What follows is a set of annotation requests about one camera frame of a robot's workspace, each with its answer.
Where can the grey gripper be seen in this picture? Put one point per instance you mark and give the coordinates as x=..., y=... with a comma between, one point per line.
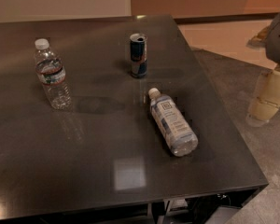
x=267, y=103

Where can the blue labelled plastic bottle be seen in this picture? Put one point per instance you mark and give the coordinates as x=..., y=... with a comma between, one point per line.
x=179, y=137

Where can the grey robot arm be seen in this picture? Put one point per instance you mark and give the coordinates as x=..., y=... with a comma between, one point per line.
x=270, y=39

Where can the clear plastic water bottle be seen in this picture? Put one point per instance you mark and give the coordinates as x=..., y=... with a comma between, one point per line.
x=51, y=74

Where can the equipment under table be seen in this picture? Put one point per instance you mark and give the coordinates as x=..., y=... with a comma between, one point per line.
x=213, y=209

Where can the blue silver energy drink can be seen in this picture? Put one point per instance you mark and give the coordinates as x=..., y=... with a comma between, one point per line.
x=138, y=54

